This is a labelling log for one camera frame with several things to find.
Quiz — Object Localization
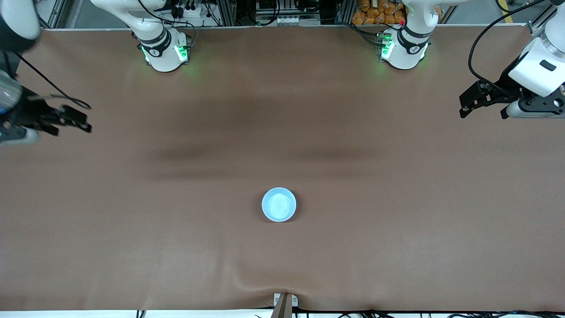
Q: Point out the blue bowl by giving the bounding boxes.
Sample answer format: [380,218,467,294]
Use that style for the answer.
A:
[262,187,297,223]

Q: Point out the orange snack bags pile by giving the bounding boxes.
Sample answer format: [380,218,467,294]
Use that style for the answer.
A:
[352,0,407,26]

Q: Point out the white power strip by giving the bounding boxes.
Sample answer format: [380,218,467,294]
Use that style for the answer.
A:
[170,2,206,19]

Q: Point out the brown table cover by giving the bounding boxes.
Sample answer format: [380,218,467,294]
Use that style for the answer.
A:
[0,24,565,312]

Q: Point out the brown wooden bar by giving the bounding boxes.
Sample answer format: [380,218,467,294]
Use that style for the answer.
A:
[270,295,293,318]

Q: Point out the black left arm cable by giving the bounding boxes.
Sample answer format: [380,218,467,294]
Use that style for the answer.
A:
[468,0,548,95]

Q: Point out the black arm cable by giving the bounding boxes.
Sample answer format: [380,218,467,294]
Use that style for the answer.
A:
[468,0,548,95]
[4,51,92,110]

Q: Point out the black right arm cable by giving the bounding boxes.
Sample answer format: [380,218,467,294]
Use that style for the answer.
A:
[4,51,92,110]

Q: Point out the aluminium frame profile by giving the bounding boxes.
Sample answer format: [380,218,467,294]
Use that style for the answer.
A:
[38,0,67,31]
[221,0,237,26]
[335,0,354,25]
[527,0,557,37]

